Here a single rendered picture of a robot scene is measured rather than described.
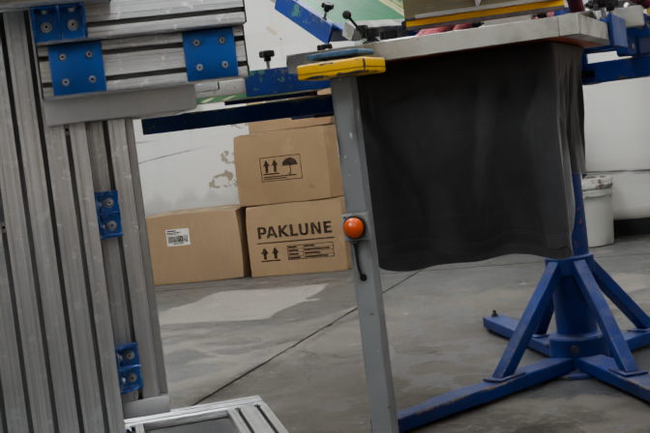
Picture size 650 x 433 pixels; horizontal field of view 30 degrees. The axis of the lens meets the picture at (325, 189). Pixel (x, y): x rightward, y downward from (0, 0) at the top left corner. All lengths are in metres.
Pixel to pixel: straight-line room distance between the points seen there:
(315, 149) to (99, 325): 4.74
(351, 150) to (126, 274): 0.50
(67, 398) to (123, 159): 0.46
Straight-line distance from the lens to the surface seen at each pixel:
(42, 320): 2.31
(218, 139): 7.71
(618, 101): 7.05
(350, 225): 2.18
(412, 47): 2.37
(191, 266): 7.34
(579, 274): 3.71
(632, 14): 3.12
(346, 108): 2.21
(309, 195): 7.00
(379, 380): 2.26
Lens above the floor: 0.84
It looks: 3 degrees down
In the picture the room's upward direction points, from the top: 7 degrees counter-clockwise
